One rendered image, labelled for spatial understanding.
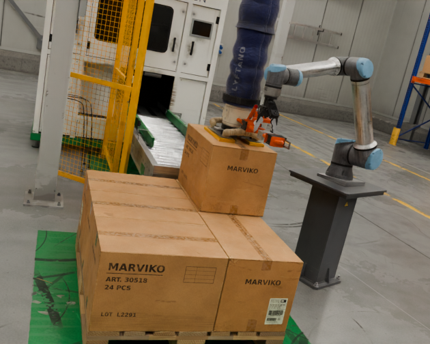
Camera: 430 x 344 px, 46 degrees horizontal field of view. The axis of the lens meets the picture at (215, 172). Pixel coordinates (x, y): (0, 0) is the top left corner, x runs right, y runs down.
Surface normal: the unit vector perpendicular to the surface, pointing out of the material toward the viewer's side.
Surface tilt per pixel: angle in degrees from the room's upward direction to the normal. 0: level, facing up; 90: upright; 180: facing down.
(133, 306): 90
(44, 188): 90
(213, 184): 90
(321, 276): 90
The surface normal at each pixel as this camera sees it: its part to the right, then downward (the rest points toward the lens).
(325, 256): 0.65, 0.32
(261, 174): 0.29, 0.29
